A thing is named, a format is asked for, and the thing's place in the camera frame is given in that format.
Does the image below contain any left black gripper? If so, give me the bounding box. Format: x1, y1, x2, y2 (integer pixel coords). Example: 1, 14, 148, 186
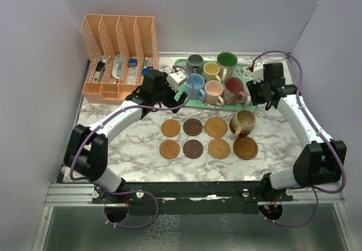
153, 73, 187, 113

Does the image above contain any green floral tray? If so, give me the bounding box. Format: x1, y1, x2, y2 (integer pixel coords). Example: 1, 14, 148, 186
175, 58, 258, 112

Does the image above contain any tan beige mug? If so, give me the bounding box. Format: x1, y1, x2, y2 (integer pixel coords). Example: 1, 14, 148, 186
232, 110, 256, 124

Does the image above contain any light wood coaster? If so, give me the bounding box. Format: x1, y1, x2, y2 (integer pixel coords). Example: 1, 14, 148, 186
160, 140, 180, 159
161, 119, 180, 137

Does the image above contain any brown wooden coaster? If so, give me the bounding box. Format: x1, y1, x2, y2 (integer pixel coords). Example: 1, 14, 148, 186
233, 137, 258, 160
229, 120, 255, 137

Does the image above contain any dark walnut coaster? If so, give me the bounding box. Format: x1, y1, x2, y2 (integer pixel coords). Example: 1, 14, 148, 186
183, 140, 204, 159
183, 118, 203, 136

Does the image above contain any peach plastic file organizer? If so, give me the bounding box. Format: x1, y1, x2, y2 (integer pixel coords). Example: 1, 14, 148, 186
81, 14, 159, 104

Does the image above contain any woven rattan coaster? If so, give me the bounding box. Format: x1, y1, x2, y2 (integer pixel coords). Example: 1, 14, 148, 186
204, 117, 228, 138
208, 138, 231, 159

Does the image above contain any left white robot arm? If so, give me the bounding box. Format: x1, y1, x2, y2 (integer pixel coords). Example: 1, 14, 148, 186
63, 66, 191, 203

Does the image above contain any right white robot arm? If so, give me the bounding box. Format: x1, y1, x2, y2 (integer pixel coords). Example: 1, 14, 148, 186
247, 63, 347, 201

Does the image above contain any blue tape dispenser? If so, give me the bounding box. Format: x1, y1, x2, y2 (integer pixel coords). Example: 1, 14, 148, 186
142, 68, 151, 76

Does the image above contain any red floral mug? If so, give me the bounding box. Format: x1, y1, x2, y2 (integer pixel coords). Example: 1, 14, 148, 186
222, 77, 249, 105

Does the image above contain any blue eraser box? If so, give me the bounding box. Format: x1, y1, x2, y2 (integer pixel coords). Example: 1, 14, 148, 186
128, 58, 138, 68

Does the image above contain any white blue pack in organizer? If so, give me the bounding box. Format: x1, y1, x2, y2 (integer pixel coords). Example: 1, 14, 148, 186
112, 54, 122, 80

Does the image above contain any blue mug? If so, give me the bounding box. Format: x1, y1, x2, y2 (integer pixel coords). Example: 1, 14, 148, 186
185, 73, 206, 101

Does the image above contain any green mug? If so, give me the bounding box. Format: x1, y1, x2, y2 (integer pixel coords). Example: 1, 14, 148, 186
217, 52, 238, 79

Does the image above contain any dark grey mug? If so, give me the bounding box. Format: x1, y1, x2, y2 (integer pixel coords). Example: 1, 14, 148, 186
186, 54, 204, 75

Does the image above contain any light pink mug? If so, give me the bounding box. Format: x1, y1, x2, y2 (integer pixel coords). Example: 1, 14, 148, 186
205, 80, 225, 106

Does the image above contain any yellow mug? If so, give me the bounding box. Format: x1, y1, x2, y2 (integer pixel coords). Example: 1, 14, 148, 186
202, 62, 221, 82

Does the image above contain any black white tool in organizer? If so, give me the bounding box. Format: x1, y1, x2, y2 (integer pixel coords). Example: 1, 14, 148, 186
93, 55, 107, 83

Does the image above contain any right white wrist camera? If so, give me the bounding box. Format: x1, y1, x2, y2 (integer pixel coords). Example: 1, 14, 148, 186
251, 63, 264, 83

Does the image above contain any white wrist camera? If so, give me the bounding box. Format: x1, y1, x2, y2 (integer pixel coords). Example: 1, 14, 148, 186
251, 63, 264, 83
166, 71, 187, 92

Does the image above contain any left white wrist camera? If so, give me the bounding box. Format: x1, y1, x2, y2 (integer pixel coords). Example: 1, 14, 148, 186
166, 71, 187, 92

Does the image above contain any black mounting rail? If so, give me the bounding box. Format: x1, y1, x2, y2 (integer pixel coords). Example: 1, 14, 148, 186
92, 181, 293, 215

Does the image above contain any aluminium frame rail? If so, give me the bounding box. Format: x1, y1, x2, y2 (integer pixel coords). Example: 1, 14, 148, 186
44, 180, 346, 208

